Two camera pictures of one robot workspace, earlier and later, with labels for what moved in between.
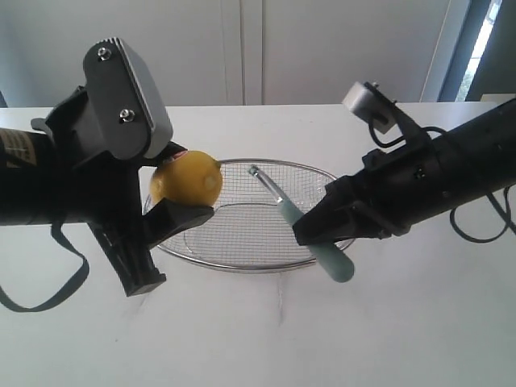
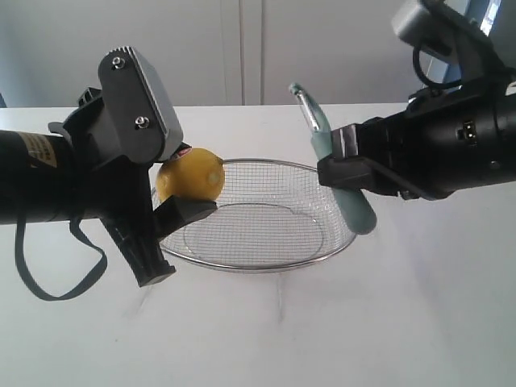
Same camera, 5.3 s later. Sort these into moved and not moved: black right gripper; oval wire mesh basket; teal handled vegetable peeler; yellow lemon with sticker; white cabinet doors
Moved: black right gripper; teal handled vegetable peeler
Not moved: white cabinet doors; yellow lemon with sticker; oval wire mesh basket
